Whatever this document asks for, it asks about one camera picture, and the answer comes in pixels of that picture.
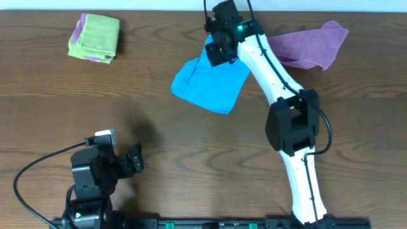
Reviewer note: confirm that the folded purple cloth in stack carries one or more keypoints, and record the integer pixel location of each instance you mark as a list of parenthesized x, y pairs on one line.
[(76, 31)]

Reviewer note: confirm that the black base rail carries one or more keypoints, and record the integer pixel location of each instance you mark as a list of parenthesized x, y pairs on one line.
[(268, 223)]

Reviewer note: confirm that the folded green cloth bottom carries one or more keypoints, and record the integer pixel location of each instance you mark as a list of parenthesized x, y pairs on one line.
[(73, 51)]

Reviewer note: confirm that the folded green cloth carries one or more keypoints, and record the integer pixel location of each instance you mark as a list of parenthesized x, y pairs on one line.
[(73, 51), (99, 37)]

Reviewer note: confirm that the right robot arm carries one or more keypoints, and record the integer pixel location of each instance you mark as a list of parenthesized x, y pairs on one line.
[(292, 123)]

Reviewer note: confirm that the blue microfiber cloth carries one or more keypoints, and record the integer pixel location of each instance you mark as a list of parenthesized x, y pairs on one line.
[(213, 88)]

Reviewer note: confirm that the folded green cloth top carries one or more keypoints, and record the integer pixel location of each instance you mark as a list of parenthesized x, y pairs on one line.
[(99, 37)]

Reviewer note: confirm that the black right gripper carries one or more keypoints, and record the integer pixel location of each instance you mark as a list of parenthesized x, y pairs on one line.
[(210, 48)]

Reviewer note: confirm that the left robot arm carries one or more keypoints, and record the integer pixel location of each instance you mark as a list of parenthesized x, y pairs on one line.
[(96, 171)]

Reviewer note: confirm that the purple microfiber cloth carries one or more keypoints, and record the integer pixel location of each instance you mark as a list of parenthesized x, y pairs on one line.
[(308, 49)]

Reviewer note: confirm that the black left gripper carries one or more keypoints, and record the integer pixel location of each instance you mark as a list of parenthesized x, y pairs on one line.
[(131, 168)]

